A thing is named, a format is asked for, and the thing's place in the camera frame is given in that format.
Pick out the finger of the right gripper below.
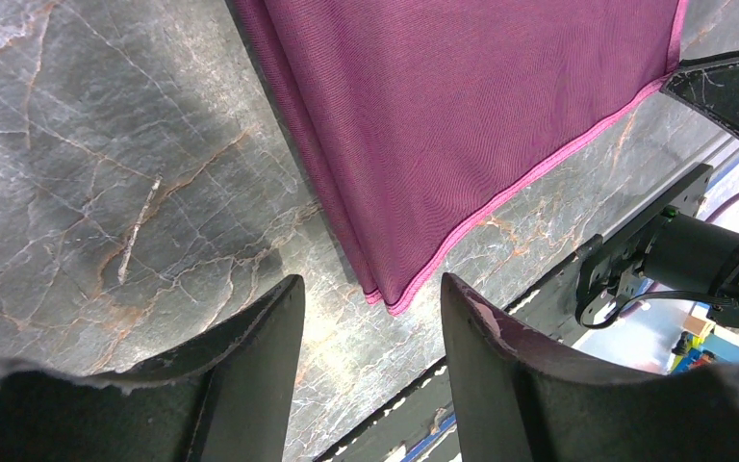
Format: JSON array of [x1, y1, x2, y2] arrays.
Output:
[[661, 50, 739, 140]]

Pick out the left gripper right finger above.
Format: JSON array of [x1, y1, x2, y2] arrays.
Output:
[[441, 273, 739, 461]]

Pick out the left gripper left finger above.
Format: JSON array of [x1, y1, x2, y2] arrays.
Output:
[[0, 275, 305, 461]]

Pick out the purple cloth napkin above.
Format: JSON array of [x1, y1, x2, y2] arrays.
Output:
[[230, 1, 687, 315]]

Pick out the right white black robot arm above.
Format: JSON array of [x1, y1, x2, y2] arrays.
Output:
[[574, 50, 739, 329]]

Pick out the aluminium frame rail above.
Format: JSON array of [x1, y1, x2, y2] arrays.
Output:
[[601, 133, 739, 238]]

